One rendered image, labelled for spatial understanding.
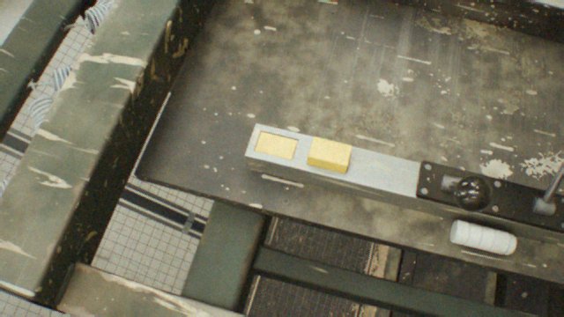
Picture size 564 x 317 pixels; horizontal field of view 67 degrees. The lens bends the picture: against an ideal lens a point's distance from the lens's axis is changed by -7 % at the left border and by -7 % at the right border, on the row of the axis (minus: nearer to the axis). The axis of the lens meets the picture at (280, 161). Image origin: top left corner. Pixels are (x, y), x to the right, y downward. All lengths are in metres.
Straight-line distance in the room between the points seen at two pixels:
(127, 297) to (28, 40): 0.78
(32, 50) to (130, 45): 0.56
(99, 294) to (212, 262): 0.16
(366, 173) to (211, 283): 0.25
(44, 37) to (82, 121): 0.62
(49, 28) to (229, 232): 0.76
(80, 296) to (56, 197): 0.12
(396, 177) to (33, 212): 0.43
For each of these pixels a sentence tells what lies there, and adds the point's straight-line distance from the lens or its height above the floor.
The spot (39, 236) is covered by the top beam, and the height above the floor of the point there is 1.90.
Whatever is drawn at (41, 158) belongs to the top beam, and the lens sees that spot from 0.59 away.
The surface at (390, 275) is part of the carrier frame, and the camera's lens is 1.76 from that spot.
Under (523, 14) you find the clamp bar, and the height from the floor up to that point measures 1.41.
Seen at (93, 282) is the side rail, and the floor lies 1.82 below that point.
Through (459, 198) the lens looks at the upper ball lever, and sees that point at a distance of 0.48.
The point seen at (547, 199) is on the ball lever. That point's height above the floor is 1.41.
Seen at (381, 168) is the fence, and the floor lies 1.57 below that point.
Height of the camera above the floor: 1.88
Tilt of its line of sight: 20 degrees down
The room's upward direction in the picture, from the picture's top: 63 degrees counter-clockwise
